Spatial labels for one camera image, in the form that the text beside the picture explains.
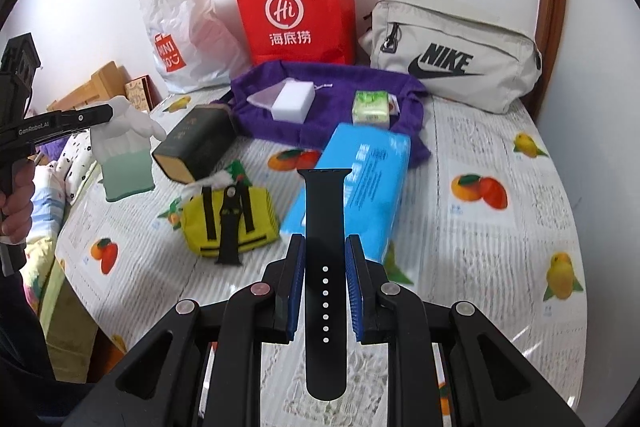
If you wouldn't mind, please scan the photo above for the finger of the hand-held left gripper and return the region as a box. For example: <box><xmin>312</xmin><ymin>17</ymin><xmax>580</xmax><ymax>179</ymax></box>
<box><xmin>52</xmin><ymin>103</ymin><xmax>115</xmax><ymax>130</ymax></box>

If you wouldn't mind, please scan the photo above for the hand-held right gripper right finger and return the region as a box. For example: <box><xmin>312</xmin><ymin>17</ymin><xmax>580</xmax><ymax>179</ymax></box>
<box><xmin>344</xmin><ymin>234</ymin><xmax>586</xmax><ymax>427</ymax></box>

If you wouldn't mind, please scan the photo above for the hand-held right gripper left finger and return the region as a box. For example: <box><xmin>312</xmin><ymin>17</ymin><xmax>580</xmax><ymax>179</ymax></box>
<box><xmin>65</xmin><ymin>234</ymin><xmax>306</xmax><ymax>427</ymax></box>

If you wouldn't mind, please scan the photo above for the white glove with green cuff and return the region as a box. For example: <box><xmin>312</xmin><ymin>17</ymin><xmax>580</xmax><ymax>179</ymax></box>
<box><xmin>90</xmin><ymin>96</ymin><xmax>168</xmax><ymax>202</ymax></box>

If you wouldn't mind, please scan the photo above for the black watch strap with holes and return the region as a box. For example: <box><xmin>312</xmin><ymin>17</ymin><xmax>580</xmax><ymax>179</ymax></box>
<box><xmin>296</xmin><ymin>167</ymin><xmax>351</xmax><ymax>400</ymax></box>

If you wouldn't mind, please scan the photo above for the green tissue packet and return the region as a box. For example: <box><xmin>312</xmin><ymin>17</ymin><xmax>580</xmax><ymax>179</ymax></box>
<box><xmin>351</xmin><ymin>90</ymin><xmax>392</xmax><ymax>130</ymax></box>

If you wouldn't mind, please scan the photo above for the white sponge block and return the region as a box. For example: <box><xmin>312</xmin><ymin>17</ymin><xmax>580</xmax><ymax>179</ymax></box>
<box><xmin>270</xmin><ymin>82</ymin><xmax>317</xmax><ymax>122</ymax></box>

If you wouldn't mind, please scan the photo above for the purple cloth bag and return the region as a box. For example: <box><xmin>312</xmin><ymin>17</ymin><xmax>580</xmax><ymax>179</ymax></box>
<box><xmin>215</xmin><ymin>61</ymin><xmax>432</xmax><ymax>168</ymax></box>

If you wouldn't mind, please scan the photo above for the person's left hand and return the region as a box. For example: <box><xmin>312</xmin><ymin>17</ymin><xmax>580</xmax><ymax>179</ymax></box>
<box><xmin>0</xmin><ymin>162</ymin><xmax>37</xmax><ymax>244</ymax></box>

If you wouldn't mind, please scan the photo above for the wooden headboard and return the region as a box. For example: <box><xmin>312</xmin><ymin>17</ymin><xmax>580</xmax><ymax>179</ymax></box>
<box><xmin>47</xmin><ymin>61</ymin><xmax>133</xmax><ymax>118</ymax></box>

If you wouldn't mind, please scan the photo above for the white pillow with black print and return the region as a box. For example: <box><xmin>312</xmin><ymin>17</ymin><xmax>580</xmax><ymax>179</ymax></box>
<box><xmin>52</xmin><ymin>132</ymin><xmax>98</xmax><ymax>202</ymax></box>

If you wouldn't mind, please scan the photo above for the brown patterned box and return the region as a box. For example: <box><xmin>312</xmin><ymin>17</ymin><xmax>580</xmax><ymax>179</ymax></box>
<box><xmin>124</xmin><ymin>76</ymin><xmax>163</xmax><ymax>112</ymax></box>

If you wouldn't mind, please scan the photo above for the blue tissue pack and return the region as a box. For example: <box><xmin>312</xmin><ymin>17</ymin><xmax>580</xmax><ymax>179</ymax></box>
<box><xmin>279</xmin><ymin>123</ymin><xmax>413</xmax><ymax>265</ymax></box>

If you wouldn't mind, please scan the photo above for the black rectangular box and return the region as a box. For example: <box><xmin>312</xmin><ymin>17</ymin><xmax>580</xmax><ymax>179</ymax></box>
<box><xmin>151</xmin><ymin>103</ymin><xmax>240</xmax><ymax>185</ymax></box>

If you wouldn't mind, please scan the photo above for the white plastic shopping bag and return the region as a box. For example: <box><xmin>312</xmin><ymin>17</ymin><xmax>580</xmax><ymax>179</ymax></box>
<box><xmin>137</xmin><ymin>0</ymin><xmax>251</xmax><ymax>95</ymax></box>

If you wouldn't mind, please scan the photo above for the white crumpled tissue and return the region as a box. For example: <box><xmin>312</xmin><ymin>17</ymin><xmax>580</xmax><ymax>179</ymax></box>
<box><xmin>181</xmin><ymin>172</ymin><xmax>233</xmax><ymax>200</ymax></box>

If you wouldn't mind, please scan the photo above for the grey waist bag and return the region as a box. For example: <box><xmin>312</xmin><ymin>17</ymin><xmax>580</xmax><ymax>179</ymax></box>
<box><xmin>357</xmin><ymin>0</ymin><xmax>544</xmax><ymax>115</ymax></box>

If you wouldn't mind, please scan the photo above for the yellow pouch with black straps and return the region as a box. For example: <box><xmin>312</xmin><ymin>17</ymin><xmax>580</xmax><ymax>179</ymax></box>
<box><xmin>179</xmin><ymin>184</ymin><xmax>281</xmax><ymax>260</ymax></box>

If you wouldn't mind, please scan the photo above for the black watch strap with buckle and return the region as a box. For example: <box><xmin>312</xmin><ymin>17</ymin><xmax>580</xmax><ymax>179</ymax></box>
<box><xmin>215</xmin><ymin>186</ymin><xmax>244</xmax><ymax>267</ymax></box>

